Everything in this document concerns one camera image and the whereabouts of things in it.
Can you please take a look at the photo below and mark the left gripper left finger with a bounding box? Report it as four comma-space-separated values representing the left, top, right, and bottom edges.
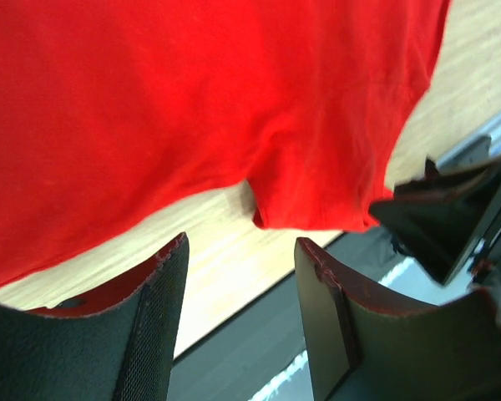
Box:
0, 234, 189, 400

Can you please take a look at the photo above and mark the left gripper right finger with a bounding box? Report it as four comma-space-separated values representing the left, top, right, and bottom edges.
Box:
294, 237, 501, 400

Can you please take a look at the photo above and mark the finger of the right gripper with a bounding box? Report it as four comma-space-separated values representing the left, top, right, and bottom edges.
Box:
370, 169, 501, 285

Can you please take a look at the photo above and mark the red t shirt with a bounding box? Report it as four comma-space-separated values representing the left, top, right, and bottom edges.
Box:
0, 1, 450, 287

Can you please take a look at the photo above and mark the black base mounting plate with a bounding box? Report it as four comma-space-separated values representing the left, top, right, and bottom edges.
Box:
169, 227, 397, 401

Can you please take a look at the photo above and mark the aluminium front rail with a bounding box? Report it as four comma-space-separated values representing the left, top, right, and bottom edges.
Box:
436, 111, 501, 171

